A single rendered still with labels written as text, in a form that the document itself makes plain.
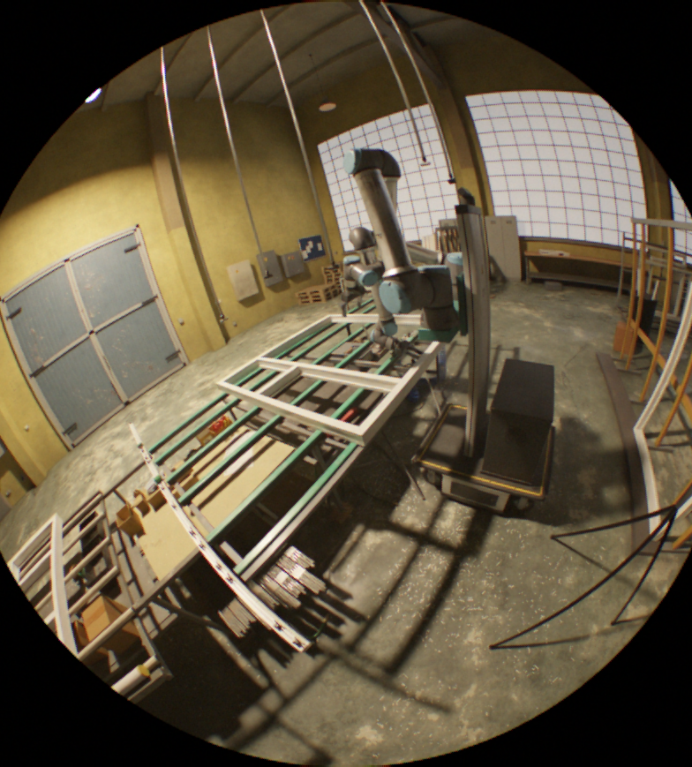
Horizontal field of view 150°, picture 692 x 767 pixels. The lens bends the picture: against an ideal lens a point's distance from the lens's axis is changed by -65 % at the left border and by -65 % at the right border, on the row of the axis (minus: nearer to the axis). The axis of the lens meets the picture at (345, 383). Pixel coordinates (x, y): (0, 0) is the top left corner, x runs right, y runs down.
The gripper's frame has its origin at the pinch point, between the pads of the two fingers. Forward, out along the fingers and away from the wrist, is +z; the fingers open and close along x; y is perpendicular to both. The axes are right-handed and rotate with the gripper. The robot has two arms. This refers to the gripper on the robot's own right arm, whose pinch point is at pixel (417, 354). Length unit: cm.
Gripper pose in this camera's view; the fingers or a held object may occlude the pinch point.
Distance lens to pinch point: 170.1
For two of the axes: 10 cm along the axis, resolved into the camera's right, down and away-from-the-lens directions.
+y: 0.5, -7.4, -6.7
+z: 8.1, 4.3, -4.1
